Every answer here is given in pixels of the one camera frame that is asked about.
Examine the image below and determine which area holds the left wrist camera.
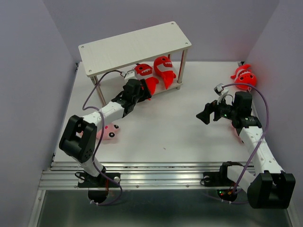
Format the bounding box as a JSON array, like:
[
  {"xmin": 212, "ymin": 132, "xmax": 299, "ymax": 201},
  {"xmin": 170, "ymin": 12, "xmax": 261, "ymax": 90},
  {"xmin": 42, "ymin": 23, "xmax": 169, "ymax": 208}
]
[{"xmin": 124, "ymin": 70, "xmax": 137, "ymax": 82}]

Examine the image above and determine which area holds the red shark plush toy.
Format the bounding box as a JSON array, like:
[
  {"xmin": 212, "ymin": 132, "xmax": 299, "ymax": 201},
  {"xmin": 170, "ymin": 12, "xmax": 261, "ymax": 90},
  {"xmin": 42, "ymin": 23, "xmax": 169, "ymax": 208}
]
[{"xmin": 134, "ymin": 63, "xmax": 159, "ymax": 95}]

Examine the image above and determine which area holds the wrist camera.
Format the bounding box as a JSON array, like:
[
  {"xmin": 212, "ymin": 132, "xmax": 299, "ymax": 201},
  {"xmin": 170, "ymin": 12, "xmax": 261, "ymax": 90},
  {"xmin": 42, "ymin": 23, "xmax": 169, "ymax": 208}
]
[
  {"xmin": 124, "ymin": 70, "xmax": 137, "ymax": 82},
  {"xmin": 214, "ymin": 83, "xmax": 229, "ymax": 96}
]

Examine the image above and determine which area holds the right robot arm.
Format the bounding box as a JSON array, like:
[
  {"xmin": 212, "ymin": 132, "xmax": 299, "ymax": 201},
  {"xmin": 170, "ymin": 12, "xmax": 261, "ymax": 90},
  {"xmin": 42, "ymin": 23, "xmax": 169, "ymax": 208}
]
[{"xmin": 196, "ymin": 91, "xmax": 295, "ymax": 209}]

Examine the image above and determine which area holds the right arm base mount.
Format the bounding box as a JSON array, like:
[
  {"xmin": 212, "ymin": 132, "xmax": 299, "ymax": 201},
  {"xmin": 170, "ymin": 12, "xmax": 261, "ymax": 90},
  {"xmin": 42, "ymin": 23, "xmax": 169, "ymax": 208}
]
[{"xmin": 200, "ymin": 172, "xmax": 248, "ymax": 205}]

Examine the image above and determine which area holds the pink plush toy right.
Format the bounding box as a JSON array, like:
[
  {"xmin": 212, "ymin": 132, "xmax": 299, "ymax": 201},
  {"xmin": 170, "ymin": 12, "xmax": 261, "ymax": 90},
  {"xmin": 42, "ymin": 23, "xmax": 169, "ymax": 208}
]
[{"xmin": 233, "ymin": 129, "xmax": 244, "ymax": 144}]

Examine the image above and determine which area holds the aluminium mounting rail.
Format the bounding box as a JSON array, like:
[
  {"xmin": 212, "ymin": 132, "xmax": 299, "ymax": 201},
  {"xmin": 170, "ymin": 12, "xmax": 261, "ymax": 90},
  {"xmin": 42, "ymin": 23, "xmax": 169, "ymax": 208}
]
[{"xmin": 39, "ymin": 162, "xmax": 288, "ymax": 191}]

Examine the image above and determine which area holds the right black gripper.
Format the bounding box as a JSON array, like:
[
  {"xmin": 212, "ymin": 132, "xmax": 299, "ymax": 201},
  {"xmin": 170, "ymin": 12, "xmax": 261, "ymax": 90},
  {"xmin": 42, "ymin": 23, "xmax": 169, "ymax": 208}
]
[{"xmin": 195, "ymin": 94, "xmax": 238, "ymax": 124}]

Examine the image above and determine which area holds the pink striped plush left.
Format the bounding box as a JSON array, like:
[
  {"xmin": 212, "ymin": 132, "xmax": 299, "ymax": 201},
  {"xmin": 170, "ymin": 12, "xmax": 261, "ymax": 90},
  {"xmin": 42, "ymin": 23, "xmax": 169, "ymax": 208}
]
[{"xmin": 78, "ymin": 122, "xmax": 120, "ymax": 140}]

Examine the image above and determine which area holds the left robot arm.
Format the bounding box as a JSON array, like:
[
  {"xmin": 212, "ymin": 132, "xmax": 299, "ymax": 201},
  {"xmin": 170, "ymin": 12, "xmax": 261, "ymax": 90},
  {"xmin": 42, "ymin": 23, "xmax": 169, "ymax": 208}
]
[{"xmin": 59, "ymin": 79, "xmax": 152, "ymax": 186}]

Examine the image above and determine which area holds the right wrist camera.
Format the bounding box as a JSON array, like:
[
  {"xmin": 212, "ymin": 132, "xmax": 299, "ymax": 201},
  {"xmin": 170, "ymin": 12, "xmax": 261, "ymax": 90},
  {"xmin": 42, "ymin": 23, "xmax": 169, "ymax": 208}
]
[{"xmin": 214, "ymin": 83, "xmax": 229, "ymax": 96}]

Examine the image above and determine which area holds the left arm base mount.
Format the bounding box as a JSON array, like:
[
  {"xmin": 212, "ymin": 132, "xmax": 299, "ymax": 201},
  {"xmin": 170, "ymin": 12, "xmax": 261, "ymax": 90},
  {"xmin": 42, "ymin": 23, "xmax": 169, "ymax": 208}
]
[{"xmin": 74, "ymin": 172, "xmax": 122, "ymax": 206}]

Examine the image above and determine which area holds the white two-tier shelf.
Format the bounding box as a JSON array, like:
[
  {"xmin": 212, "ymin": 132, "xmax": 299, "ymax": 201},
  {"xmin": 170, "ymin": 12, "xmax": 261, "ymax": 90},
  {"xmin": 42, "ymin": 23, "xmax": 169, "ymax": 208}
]
[{"xmin": 78, "ymin": 21, "xmax": 192, "ymax": 114}]

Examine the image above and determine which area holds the red clownfish plush toy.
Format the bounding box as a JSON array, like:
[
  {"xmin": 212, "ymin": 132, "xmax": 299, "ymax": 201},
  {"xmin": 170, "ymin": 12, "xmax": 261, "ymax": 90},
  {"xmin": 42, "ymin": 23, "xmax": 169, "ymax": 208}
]
[{"xmin": 230, "ymin": 64, "xmax": 257, "ymax": 91}]

